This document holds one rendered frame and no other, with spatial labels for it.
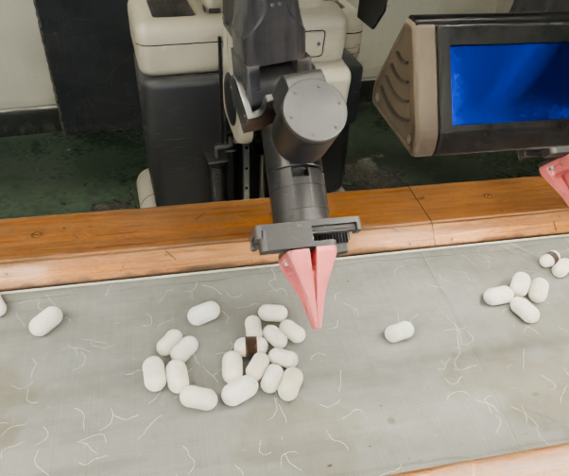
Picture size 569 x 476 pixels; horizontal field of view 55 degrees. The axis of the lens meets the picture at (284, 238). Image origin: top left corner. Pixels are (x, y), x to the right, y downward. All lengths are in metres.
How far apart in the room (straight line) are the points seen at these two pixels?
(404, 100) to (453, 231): 0.45
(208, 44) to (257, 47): 0.78
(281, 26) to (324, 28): 0.55
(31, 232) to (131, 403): 0.28
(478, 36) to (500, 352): 0.40
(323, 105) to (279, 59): 0.09
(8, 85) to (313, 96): 2.19
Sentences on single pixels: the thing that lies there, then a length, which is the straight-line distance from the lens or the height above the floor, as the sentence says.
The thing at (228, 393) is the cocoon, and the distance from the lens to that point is 0.55.
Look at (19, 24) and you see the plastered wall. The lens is 2.51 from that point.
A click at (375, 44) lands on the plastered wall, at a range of 2.82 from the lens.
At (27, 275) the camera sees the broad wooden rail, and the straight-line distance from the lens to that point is 0.72.
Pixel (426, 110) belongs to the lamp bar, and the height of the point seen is 1.07.
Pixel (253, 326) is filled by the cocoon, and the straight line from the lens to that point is 0.60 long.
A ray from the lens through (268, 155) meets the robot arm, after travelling 0.55.
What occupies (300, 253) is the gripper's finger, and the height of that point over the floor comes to 0.88.
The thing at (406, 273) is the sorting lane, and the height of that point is 0.74.
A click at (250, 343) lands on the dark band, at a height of 0.76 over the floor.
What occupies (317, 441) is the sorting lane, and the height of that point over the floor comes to 0.74.
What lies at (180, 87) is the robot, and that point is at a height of 0.67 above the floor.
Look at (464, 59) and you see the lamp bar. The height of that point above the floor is 1.09.
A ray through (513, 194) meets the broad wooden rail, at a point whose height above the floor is 0.76.
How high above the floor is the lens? 1.21
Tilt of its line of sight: 39 degrees down
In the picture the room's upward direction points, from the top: 3 degrees clockwise
